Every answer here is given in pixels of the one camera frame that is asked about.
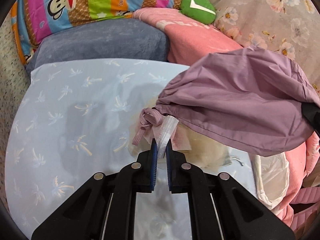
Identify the pink quilted jacket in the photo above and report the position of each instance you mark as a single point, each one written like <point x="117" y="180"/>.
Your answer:
<point x="308" y="201"/>

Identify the colourful monkey cartoon pillow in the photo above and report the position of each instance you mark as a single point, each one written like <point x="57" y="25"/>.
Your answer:
<point x="33" y="20"/>

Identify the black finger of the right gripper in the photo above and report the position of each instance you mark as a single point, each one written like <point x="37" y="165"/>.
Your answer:
<point x="311" y="112"/>

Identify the white plastic trash bag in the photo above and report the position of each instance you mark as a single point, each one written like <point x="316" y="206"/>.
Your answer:
<point x="271" y="175"/>

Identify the blue-grey plush pillow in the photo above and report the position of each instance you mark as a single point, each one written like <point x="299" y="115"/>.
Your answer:
<point x="124" y="38"/>

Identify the grey drawstring pouch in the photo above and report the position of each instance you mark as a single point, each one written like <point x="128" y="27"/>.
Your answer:
<point x="228" y="159"/>

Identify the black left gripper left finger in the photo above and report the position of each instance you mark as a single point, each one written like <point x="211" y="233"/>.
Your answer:
<point x="104" y="206"/>

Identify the green plush toy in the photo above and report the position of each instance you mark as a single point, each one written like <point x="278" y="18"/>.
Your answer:
<point x="200" y="10"/>

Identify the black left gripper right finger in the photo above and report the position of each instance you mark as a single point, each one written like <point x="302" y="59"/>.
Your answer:
<point x="219" y="206"/>

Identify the light blue palm-print pillow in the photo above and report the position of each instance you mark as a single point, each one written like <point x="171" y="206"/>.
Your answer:
<point x="74" y="121"/>

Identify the pink blanket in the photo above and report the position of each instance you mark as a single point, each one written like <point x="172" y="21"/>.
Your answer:
<point x="189" y="41"/>

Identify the floral grey bedsheet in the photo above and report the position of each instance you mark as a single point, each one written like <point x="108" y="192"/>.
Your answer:
<point x="287" y="27"/>

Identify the purple drawstring bag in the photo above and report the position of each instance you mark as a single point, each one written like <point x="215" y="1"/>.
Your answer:
<point x="249" y="99"/>

